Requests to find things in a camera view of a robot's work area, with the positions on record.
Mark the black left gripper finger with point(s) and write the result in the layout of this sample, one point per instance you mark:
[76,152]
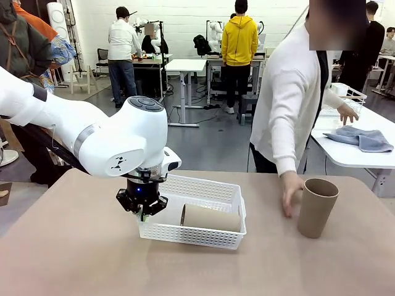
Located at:
[126,202]
[157,206]

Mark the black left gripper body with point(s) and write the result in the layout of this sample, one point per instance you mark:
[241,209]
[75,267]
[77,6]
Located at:
[142,191]

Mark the white perforated plastic basket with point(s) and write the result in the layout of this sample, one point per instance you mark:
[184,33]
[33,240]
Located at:
[191,237]

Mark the brown tall cup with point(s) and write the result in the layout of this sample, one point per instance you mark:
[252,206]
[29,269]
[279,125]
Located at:
[316,212]
[213,219]

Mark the blue grey towel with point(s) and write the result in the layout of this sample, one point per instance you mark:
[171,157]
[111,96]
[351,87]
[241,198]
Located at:
[361,138]

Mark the person's white sleeved right forearm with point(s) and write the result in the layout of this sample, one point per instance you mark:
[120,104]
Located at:
[285,151]

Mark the person's white sleeved left forearm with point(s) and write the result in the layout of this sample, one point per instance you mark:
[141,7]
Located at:
[333,98]

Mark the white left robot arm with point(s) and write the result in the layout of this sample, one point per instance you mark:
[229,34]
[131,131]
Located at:
[92,132]

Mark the person's right hand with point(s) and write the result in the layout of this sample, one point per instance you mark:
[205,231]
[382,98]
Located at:
[291,194]

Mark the person's left hand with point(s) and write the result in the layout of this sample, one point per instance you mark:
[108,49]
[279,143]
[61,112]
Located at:
[348,112]

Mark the brown board piece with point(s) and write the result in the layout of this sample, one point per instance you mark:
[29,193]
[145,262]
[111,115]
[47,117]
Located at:
[5,194]

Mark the round white stand base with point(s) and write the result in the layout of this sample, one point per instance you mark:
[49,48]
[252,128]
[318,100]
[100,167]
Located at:
[7,157]

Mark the wooden top desk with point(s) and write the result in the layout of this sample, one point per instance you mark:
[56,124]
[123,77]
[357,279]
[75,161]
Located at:
[151,61]

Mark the white wooden step stool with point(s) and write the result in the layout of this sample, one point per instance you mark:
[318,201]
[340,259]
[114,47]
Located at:
[80,75]

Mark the white standing desk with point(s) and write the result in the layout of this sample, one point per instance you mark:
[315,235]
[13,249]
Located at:
[185,64]

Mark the grey stool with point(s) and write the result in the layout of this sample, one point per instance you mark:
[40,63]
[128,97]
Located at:
[247,105]

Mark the black chair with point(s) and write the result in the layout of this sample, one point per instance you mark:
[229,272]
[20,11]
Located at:
[103,57]

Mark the seated person in black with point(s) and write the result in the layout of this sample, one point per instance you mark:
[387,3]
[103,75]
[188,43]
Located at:
[149,44]

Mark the person in white shirt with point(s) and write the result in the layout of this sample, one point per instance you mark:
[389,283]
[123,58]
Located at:
[122,43]

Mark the white robot at wooden desk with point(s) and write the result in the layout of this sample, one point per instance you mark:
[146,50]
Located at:
[157,37]

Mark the blue patterned shirt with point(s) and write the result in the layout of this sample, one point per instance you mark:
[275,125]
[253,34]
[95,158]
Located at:
[63,52]

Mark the person in white sweater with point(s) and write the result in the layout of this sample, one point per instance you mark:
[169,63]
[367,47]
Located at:
[287,101]

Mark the white robot with black gripper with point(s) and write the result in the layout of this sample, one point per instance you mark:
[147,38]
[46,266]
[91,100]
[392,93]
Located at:
[214,31]

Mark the person in yellow hoodie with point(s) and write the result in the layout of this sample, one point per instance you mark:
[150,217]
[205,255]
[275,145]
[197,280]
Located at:
[240,40]

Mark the figure in dark green vest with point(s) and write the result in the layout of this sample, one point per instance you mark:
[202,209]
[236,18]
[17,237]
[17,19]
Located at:
[24,46]

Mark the white side table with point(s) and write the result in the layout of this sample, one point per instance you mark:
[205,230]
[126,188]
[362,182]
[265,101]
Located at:
[355,157]

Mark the white box in rack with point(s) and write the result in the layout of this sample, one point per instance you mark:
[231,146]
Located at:
[339,89]

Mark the standing person in black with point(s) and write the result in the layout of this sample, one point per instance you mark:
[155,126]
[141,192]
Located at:
[364,55]

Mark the small white table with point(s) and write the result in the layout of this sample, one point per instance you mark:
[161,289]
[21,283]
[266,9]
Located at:
[385,58]

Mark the seated person in grey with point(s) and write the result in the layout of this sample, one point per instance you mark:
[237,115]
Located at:
[388,43]

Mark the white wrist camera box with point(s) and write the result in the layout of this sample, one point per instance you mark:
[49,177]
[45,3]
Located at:
[171,161]

